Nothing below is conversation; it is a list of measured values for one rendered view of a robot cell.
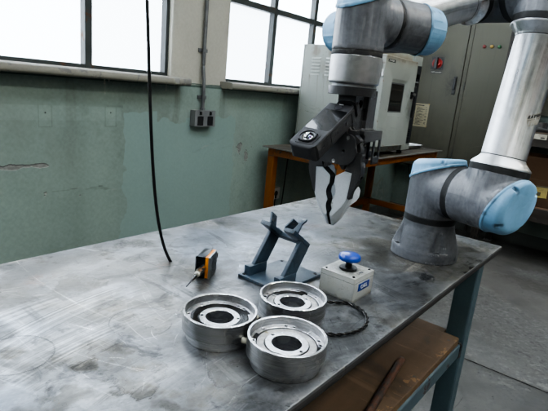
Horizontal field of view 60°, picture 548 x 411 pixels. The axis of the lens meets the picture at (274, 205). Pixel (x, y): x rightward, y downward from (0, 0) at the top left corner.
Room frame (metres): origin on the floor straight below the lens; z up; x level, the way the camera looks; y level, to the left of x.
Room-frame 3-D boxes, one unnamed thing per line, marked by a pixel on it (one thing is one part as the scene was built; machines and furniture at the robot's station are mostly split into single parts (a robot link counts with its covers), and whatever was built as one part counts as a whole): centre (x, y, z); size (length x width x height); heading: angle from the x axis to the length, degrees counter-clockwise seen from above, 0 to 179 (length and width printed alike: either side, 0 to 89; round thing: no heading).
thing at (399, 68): (3.23, -0.52, 1.10); 0.62 x 0.61 x 0.65; 142
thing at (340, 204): (0.72, -0.12, 0.99); 0.06 x 0.03 x 0.09; 143
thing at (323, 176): (0.74, -0.09, 0.99); 0.06 x 0.03 x 0.09; 143
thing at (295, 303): (0.68, -0.04, 0.82); 0.10 x 0.10 x 0.04
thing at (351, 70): (0.73, -0.10, 1.18); 0.08 x 0.08 x 0.05
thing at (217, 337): (0.61, 0.06, 0.82); 0.10 x 0.10 x 0.04
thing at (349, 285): (0.81, -0.15, 0.82); 0.08 x 0.07 x 0.05; 142
